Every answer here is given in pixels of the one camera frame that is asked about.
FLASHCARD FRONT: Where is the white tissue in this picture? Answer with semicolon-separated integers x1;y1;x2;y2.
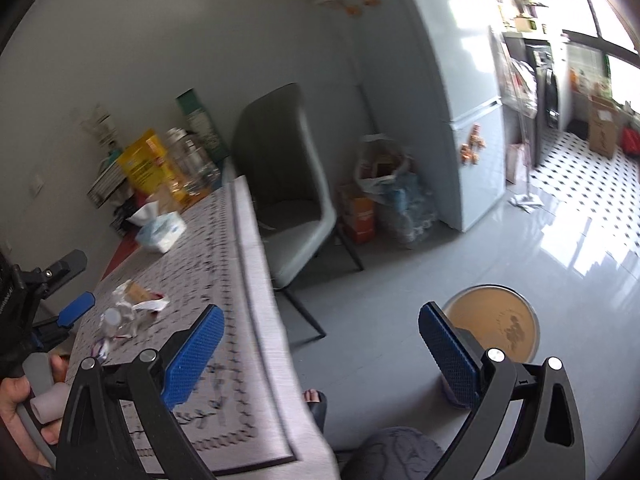
112;280;132;309

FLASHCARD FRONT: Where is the small brown cardboard box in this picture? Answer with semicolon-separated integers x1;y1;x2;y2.
124;281;155;306

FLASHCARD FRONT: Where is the round trash bin brown lid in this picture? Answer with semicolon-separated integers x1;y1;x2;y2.
444;284;540;363

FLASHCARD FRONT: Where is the person's left hand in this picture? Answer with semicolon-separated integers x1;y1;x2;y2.
1;352;70;470

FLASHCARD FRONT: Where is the small blue white packet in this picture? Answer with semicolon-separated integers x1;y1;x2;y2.
91;337;113;364

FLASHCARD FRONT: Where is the red white torn wrapper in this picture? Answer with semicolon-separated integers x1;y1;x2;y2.
132;295;170;314

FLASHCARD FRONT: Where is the tissue pack blue white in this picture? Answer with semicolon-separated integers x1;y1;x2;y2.
128;202;186;254

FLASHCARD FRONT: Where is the patterned grey tablecloth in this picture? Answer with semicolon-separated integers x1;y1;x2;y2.
70;178;338;479

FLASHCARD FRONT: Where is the yellow snack bag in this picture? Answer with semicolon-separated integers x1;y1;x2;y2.
117;129;176;195

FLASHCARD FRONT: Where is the clear plastic jar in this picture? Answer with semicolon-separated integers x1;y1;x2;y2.
165;128;220;196

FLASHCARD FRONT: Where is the green carton box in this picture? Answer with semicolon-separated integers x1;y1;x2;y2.
177;89;229;164

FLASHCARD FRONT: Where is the grey chair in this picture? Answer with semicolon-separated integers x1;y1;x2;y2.
231;82;364;338

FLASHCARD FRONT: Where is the pack of water bottles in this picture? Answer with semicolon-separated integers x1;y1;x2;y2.
376;172;438;247

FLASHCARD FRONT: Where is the white plastic bag with boxes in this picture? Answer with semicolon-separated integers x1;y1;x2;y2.
354;133;412;196

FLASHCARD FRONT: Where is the white refrigerator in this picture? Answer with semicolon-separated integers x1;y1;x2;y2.
352;0;504;232

